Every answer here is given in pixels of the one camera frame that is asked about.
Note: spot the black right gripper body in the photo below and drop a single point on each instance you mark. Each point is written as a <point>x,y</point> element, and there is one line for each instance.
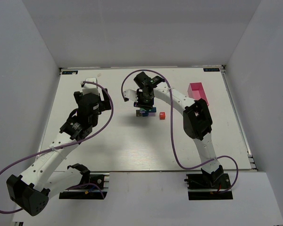
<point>144,103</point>

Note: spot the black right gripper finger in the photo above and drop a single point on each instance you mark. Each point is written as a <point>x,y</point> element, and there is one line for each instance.
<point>148,106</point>
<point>135,104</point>

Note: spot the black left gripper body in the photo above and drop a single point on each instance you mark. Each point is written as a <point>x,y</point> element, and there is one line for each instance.
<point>78,95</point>

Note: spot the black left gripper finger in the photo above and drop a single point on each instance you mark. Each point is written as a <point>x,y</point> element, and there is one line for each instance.
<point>106,101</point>
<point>78,97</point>

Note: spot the long dark blue block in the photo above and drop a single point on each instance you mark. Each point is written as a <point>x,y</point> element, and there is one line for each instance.
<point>152,110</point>

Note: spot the olive wooden cube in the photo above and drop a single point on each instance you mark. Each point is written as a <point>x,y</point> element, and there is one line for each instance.
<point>138,114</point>

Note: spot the pink plastic bin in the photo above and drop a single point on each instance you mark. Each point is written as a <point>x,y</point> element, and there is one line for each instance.
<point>196,91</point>

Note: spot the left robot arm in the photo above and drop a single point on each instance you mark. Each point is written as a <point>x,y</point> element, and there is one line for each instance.
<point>36,185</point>

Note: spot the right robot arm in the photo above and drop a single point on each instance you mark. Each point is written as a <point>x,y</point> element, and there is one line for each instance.
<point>197,120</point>

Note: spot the red wooden cube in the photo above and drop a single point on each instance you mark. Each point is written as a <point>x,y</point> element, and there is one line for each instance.
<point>162,115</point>

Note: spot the left blue table label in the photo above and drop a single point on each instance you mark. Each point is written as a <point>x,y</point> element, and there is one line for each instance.
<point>69,72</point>

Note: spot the blue table label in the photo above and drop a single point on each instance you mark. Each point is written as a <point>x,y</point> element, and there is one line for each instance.
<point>211,69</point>
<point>69,72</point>

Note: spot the right blue table label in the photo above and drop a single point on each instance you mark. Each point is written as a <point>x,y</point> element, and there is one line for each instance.
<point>211,69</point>

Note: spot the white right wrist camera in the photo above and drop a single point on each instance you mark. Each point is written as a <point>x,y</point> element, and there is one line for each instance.
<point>130,94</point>

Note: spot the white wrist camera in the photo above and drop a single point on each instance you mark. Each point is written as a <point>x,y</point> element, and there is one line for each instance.
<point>88,88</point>
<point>130,94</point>

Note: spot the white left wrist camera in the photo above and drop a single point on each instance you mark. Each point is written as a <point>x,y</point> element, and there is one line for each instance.
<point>88,88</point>

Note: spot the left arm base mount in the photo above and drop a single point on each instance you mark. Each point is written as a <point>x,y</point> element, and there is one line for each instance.
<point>97,189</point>

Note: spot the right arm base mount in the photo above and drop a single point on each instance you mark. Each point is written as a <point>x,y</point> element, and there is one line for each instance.
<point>200,190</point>

